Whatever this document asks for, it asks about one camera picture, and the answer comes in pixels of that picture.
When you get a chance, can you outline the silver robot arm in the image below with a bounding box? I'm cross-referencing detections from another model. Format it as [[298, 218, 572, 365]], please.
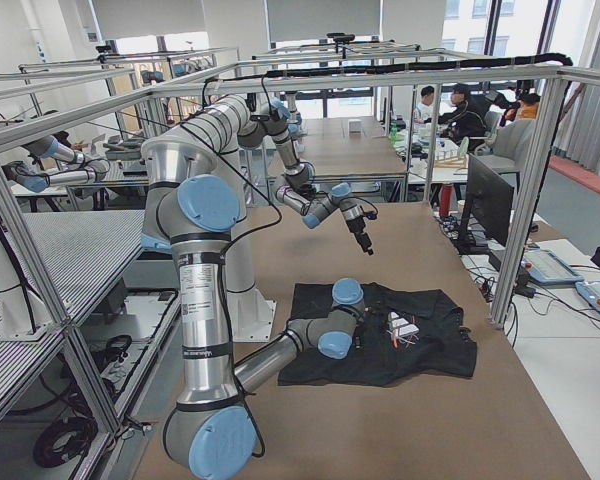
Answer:
[[237, 95, 376, 255], [142, 95, 371, 479]]

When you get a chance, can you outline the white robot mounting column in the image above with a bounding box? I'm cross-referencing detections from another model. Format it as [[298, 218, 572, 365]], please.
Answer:
[[207, 124, 276, 344]]

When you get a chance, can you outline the aluminium frame cage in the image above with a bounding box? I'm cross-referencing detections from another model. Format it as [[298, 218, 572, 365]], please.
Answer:
[[0, 51, 570, 436]]

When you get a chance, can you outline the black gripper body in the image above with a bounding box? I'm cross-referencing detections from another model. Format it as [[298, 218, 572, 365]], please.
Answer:
[[347, 217, 374, 255]]

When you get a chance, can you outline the black computer monitor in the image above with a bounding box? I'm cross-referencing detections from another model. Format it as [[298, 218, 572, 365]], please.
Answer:
[[454, 155, 514, 255]]

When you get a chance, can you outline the dark t-shirt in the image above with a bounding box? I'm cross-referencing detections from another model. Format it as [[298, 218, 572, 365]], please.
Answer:
[[278, 283, 477, 387]]

